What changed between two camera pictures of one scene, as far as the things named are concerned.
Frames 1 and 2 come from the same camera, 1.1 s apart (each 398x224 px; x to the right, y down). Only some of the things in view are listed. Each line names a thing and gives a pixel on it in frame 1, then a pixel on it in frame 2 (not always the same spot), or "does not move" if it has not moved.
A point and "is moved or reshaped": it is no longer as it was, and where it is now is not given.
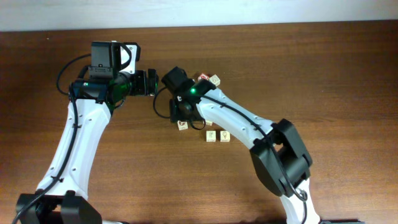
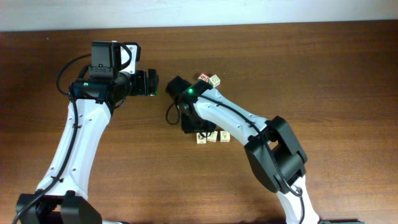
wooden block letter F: x=211 y=135 does not move
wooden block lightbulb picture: x=224 y=136 does not move
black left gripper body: x=137 y=83 does not move
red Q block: x=182 y=125 is moved or reshaped
